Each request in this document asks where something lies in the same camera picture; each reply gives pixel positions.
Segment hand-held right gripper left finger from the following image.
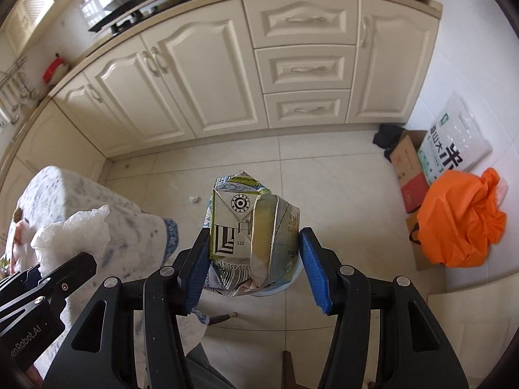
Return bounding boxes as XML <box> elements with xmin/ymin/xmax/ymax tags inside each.
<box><xmin>42</xmin><ymin>227</ymin><xmax>211</xmax><ymax>389</ymax></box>

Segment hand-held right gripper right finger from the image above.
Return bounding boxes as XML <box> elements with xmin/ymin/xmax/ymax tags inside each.
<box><xmin>299</xmin><ymin>227</ymin><xmax>469</xmax><ymax>389</ymax></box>

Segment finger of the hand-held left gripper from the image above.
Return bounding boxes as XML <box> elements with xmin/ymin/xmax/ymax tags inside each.
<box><xmin>41</xmin><ymin>252</ymin><xmax>98</xmax><ymax>302</ymax></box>

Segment white plastic bag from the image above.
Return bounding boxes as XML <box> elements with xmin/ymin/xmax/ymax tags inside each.
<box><xmin>30</xmin><ymin>205</ymin><xmax>111</xmax><ymax>282</ymax></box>

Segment crushed printed milk carton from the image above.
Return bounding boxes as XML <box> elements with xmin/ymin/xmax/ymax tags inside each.
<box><xmin>201</xmin><ymin>171</ymin><xmax>301</xmax><ymax>298</ymax></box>

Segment blue white patterned tablecloth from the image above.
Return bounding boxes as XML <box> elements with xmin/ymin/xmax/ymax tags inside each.
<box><xmin>6</xmin><ymin>165</ymin><xmax>209</xmax><ymax>389</ymax></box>

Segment person's grey trousers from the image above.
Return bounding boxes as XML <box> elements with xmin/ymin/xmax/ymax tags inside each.
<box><xmin>186</xmin><ymin>340</ymin><xmax>238</xmax><ymax>389</ymax></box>

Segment brown cardboard box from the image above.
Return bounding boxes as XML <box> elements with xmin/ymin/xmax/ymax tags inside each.
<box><xmin>389</xmin><ymin>130</ymin><xmax>431</xmax><ymax>214</ymax></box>

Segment orange plastic bag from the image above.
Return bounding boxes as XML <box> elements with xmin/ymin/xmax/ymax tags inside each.
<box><xmin>417</xmin><ymin>167</ymin><xmax>508</xmax><ymax>268</ymax></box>

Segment black cloth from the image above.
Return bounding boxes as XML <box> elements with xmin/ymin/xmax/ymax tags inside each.
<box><xmin>373</xmin><ymin>124</ymin><xmax>407</xmax><ymax>149</ymax></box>

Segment cream cabinet drawer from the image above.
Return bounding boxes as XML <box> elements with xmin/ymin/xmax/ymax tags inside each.
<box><xmin>255</xmin><ymin>46</ymin><xmax>356</xmax><ymax>94</ymax></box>
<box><xmin>263</xmin><ymin>90</ymin><xmax>352</xmax><ymax>129</ymax></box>
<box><xmin>243</xmin><ymin>0</ymin><xmax>359</xmax><ymax>48</ymax></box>

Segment white printed rice bag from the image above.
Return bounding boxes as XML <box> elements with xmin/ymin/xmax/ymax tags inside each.
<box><xmin>417</xmin><ymin>91</ymin><xmax>493</xmax><ymax>187</ymax></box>

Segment row of hanging utensils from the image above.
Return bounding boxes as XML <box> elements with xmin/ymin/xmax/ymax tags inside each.
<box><xmin>0</xmin><ymin>60</ymin><xmax>41</xmax><ymax>126</ymax></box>

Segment red lidded pot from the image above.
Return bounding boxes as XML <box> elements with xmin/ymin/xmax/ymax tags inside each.
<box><xmin>42</xmin><ymin>54</ymin><xmax>69</xmax><ymax>85</ymax></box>

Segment cream kitchen base cabinets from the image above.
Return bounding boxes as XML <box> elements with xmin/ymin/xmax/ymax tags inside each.
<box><xmin>0</xmin><ymin>0</ymin><xmax>443</xmax><ymax>228</ymax></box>

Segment black gas stove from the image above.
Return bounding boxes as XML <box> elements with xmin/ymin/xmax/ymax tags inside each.
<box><xmin>88</xmin><ymin>0</ymin><xmax>228</xmax><ymax>35</ymax></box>

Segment cream wall cabinet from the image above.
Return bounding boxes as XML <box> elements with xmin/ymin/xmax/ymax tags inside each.
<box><xmin>4</xmin><ymin>0</ymin><xmax>55</xmax><ymax>59</ymax></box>

